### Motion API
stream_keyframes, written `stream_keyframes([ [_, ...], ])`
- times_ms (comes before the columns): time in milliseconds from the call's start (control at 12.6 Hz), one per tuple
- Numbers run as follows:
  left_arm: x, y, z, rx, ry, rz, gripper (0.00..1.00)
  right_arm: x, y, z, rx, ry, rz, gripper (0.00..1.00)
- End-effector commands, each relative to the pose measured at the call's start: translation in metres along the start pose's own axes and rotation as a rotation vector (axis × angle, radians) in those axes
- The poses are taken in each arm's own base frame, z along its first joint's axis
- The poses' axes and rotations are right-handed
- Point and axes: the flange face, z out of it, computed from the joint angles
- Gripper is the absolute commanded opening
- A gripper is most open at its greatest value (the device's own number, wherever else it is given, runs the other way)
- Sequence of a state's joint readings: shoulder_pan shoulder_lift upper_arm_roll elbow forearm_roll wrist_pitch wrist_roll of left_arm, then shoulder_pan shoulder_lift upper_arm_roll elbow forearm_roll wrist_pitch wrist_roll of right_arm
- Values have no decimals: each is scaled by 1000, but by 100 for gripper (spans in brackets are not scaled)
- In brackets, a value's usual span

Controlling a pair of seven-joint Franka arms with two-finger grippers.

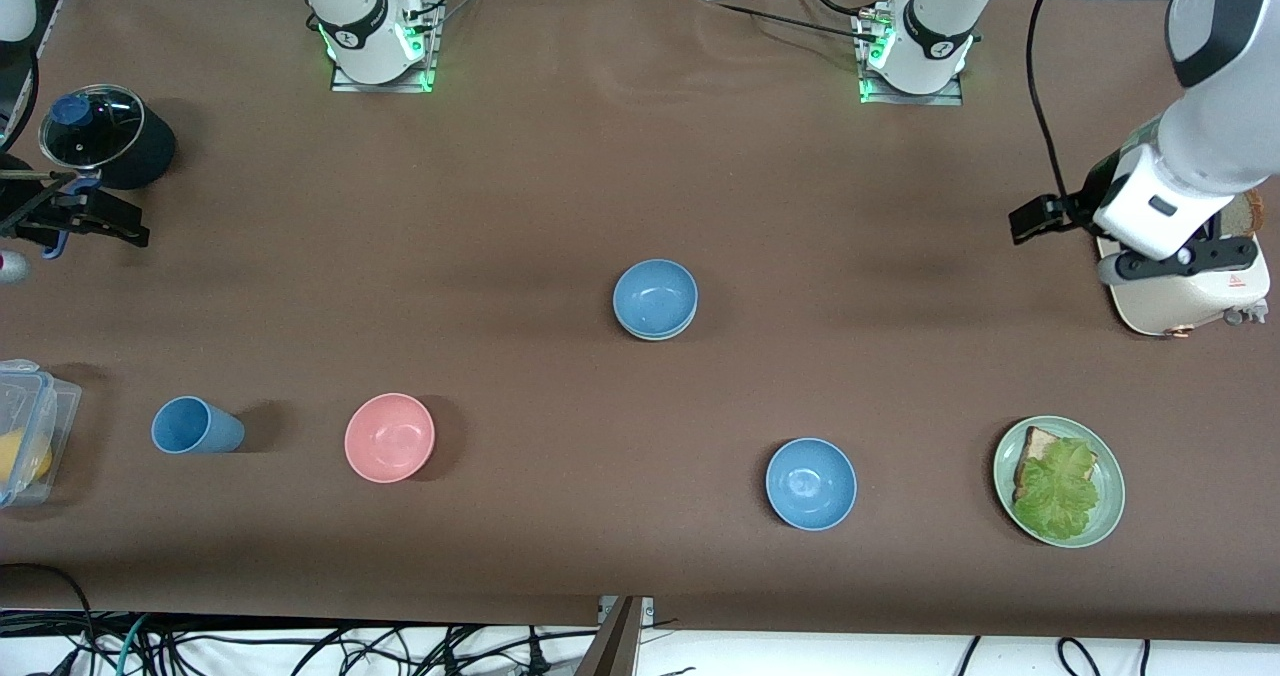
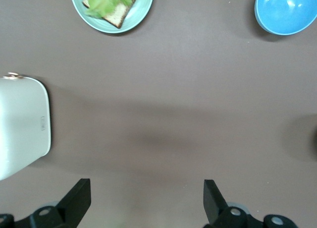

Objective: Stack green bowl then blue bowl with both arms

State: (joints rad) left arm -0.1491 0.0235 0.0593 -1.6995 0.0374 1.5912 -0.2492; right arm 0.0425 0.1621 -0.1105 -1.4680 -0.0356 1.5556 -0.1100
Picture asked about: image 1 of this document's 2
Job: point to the green lettuce leaf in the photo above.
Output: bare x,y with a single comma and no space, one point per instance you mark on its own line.
1058,491

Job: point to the pink bowl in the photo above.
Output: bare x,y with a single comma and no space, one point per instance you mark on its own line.
389,438

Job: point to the blue plastic cup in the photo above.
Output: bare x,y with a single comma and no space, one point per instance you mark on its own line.
195,426

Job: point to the cream white toaster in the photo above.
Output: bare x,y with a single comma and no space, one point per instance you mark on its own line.
1180,304

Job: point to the green plate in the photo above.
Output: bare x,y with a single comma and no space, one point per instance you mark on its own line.
1110,506

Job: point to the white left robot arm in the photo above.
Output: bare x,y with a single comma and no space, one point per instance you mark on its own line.
1220,136

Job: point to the brown toast slice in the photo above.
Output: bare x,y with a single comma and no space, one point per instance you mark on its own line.
1248,216

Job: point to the metal table edge bracket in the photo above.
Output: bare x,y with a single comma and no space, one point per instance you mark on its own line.
615,641

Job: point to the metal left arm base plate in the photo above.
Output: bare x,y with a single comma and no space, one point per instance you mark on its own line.
910,98

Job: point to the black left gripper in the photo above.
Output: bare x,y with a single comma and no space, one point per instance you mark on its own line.
1080,206

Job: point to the bread slice with lettuce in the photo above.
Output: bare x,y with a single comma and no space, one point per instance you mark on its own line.
1038,444

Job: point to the blue bowl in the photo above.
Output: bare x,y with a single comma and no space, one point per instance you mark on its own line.
811,484
655,296

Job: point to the pale green bowl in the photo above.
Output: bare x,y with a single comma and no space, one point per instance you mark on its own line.
655,337

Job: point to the glass lid with blue knob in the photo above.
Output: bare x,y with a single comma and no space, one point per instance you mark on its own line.
90,126

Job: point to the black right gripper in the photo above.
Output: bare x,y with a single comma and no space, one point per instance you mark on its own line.
15,199

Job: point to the yellow fruit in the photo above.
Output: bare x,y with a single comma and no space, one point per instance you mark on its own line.
20,456

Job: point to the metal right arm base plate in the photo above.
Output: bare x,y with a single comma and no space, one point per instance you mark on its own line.
385,84

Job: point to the dark blue saucepan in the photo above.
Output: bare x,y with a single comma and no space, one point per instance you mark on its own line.
145,151

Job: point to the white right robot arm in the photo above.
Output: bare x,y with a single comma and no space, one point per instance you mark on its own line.
350,16

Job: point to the clear plastic food container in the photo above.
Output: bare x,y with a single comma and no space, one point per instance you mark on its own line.
40,416

